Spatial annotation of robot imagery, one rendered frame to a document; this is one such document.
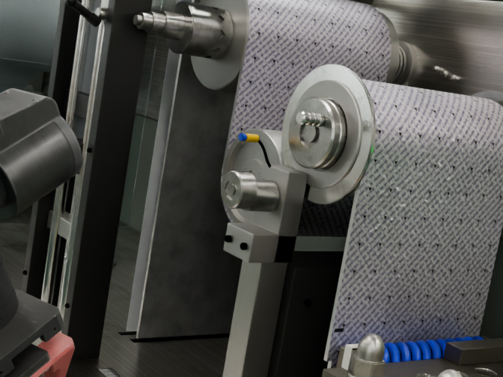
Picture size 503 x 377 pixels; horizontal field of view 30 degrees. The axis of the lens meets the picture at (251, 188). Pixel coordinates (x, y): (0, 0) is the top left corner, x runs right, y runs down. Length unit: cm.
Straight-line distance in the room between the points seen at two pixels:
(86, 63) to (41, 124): 66
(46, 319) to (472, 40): 84
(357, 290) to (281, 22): 36
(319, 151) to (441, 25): 44
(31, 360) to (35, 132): 15
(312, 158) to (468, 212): 21
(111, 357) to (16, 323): 63
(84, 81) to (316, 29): 32
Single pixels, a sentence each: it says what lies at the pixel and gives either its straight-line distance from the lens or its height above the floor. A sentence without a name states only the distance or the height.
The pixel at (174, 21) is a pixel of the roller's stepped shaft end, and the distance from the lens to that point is 114.
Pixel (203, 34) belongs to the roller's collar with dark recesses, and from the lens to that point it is 114.
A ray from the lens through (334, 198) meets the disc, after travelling 97.
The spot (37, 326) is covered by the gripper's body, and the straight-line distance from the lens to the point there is 61.
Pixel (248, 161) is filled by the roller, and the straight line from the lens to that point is 110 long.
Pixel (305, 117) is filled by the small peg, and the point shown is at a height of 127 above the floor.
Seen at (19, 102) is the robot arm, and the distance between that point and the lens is 61.
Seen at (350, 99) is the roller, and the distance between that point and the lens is 96.
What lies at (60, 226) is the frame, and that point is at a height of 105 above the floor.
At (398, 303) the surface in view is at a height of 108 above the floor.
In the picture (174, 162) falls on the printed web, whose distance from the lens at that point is 127.
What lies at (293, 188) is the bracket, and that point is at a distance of 99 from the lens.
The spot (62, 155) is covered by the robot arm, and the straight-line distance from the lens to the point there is 61.
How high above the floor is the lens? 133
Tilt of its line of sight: 9 degrees down
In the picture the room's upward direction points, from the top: 10 degrees clockwise
